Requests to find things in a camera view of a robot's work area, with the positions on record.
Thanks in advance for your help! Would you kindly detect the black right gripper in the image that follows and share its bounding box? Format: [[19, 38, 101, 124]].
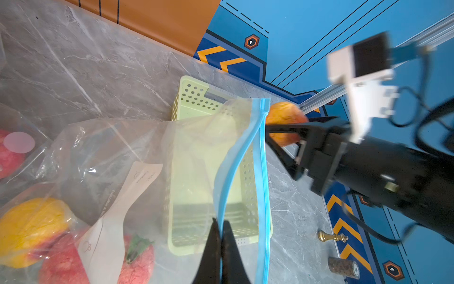
[[266, 117, 351, 196]]

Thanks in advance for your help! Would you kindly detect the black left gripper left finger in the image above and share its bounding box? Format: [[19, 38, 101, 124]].
[[192, 218, 222, 284]]

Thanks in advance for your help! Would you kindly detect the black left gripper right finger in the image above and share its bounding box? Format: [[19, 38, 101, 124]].
[[221, 220, 251, 284]]

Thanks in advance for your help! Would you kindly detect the light green perforated basket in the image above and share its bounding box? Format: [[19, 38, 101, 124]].
[[167, 76, 273, 258]]

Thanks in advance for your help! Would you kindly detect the blue zip bag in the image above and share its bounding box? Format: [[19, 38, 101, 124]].
[[1, 99, 270, 284]]

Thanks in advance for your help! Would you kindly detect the yellow peach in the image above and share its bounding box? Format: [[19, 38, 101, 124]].
[[1, 198, 72, 269]]

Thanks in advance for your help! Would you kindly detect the clear bag with pink dots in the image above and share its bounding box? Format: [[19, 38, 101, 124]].
[[1, 104, 51, 200]]

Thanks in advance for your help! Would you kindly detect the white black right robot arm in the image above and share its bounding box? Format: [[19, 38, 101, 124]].
[[265, 99, 454, 241]]

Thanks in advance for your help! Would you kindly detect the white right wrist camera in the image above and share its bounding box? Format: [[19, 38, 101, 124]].
[[327, 31, 432, 144]]

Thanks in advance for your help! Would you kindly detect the aluminium corner post right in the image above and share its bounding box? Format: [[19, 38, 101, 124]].
[[299, 14, 454, 113]]

